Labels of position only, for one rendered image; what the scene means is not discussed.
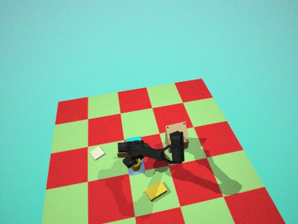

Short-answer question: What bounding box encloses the yellow cup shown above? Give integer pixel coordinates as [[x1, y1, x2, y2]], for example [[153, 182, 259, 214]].
[[131, 159, 140, 171]]

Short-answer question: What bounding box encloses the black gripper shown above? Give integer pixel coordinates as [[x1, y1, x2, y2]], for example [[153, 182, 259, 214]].
[[122, 143, 151, 168]]

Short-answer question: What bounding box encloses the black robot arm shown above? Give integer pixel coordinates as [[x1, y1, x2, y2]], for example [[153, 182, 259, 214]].
[[118, 131, 185, 164]]

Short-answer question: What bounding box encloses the cream flat square tile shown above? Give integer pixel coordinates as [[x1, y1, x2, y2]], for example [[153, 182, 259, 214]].
[[90, 146, 105, 160]]

